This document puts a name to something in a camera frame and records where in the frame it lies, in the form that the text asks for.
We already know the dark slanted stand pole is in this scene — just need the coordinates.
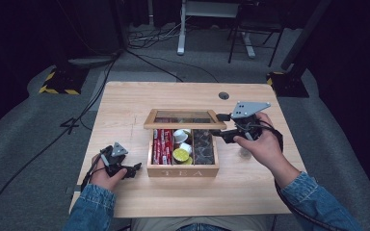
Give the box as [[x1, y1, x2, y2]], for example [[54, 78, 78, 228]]
[[280, 0, 332, 71]]

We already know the row of red tea packets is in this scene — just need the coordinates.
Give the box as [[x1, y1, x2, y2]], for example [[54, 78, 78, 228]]
[[152, 128, 174, 166]]

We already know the person's right hand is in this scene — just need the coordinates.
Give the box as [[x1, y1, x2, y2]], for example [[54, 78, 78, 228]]
[[233, 112, 300, 189]]

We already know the long black floor cable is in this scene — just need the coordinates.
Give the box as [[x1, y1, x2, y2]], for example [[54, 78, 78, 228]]
[[0, 51, 120, 225]]

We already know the dark upright stand pole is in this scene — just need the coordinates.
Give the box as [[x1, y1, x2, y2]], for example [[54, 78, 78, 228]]
[[109, 0, 130, 54]]

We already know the right hand-held gripper black cable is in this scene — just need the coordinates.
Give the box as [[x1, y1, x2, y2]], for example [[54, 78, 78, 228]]
[[255, 119, 348, 231]]

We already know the bundle of floor cables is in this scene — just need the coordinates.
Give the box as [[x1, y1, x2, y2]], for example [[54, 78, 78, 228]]
[[127, 18, 187, 50]]

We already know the white desk frame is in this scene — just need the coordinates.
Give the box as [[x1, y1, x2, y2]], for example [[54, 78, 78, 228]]
[[176, 0, 257, 59]]

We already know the hand-held gripper black cable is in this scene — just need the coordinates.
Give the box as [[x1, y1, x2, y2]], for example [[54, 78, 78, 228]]
[[255, 119, 348, 231], [80, 153, 108, 193]]

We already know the large white creamer capsule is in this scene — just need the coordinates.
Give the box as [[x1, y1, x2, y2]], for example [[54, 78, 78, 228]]
[[172, 129, 189, 144]]

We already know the left hand-held gripper black cable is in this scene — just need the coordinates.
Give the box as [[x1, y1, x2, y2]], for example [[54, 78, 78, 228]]
[[80, 153, 108, 193]]

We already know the pile of dark tea bags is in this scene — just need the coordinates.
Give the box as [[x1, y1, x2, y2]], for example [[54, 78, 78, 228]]
[[193, 129, 216, 166]]

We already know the wooden tea box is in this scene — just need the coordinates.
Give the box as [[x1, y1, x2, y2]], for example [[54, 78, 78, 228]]
[[143, 108, 228, 178]]

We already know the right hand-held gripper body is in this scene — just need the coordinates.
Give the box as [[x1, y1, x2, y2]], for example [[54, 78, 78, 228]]
[[221, 101, 272, 143]]

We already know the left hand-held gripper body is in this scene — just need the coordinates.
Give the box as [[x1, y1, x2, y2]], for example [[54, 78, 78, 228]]
[[99, 141, 129, 177]]

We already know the black metal chair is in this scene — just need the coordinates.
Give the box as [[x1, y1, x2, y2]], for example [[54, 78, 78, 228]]
[[226, 0, 285, 68]]

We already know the black yellow striped stand base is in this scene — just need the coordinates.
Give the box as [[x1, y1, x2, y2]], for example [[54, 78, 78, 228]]
[[39, 65, 90, 96], [266, 70, 310, 98]]

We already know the person's left hand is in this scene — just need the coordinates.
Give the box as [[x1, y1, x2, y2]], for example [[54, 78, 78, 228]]
[[90, 154, 128, 193]]

